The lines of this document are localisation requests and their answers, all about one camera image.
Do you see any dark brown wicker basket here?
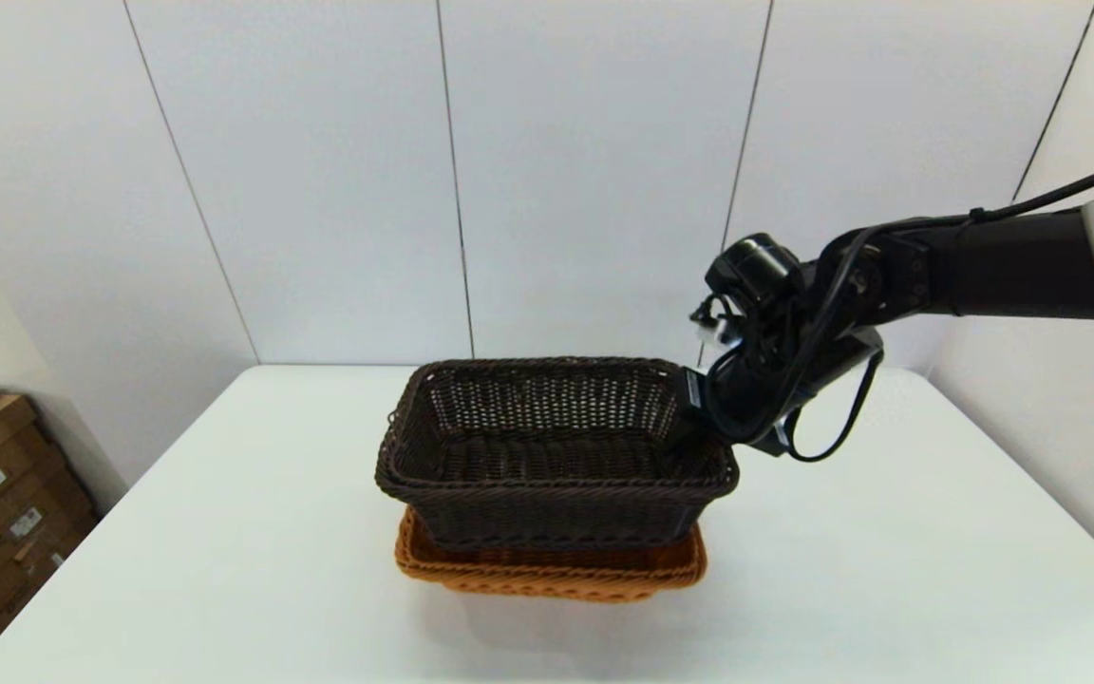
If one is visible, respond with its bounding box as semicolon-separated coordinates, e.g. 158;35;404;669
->
375;357;740;552

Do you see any orange wicker basket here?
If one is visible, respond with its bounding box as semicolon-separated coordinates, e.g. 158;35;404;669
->
394;506;707;604

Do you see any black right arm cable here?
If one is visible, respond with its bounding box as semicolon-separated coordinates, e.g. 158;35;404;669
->
694;147;1094;464

